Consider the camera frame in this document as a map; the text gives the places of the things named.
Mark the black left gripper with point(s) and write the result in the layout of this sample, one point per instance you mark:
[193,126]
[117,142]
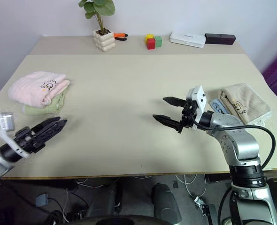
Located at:
[28,140]

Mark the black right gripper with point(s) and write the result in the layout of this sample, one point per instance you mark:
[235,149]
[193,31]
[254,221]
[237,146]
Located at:
[187,114]

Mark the pink towel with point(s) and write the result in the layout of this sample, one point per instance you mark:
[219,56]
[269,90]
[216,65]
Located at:
[30,86]

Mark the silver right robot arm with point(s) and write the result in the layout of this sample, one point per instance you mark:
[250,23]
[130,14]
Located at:
[241,145]

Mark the light green towel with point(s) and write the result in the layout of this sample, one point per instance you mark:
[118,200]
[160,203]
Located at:
[35,110]

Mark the light blue folded towel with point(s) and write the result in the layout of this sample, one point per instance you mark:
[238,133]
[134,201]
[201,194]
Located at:
[217,105]

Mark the beige folded towel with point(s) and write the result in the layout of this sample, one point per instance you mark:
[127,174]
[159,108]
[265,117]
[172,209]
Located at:
[246,100]

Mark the red cube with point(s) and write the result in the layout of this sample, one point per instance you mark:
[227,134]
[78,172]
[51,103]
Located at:
[151,44]

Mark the green cube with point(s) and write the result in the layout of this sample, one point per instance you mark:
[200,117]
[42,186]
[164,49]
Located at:
[158,41]

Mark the grey blue small box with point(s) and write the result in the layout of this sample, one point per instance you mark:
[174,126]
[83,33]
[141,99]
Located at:
[42,200]

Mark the white flat box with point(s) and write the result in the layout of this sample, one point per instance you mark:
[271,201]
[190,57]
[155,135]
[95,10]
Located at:
[186,38]

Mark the yellow cube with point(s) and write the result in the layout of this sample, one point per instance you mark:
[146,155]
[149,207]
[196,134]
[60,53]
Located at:
[149,36]

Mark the black rectangular box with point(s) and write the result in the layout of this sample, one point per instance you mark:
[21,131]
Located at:
[219,39]

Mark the dark rounded shape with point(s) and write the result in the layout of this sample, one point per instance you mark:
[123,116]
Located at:
[164,201]

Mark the orange marker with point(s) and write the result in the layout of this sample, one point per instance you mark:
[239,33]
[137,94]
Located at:
[119,35]

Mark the small metal clip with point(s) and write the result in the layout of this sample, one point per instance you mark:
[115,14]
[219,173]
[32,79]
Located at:
[198,201]

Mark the white bubbled plant pot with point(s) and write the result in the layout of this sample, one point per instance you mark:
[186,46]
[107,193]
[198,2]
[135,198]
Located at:
[104,42]

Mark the green leafy plant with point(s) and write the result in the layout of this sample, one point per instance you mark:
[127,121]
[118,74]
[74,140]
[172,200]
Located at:
[98,7]

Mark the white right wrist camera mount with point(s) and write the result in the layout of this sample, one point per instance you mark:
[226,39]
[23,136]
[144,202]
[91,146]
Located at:
[200,97]

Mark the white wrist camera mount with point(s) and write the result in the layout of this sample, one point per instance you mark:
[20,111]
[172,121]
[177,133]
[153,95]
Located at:
[200,97]
[7,122]

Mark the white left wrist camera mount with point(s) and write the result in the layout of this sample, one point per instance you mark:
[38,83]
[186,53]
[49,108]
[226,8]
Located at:
[7,122]

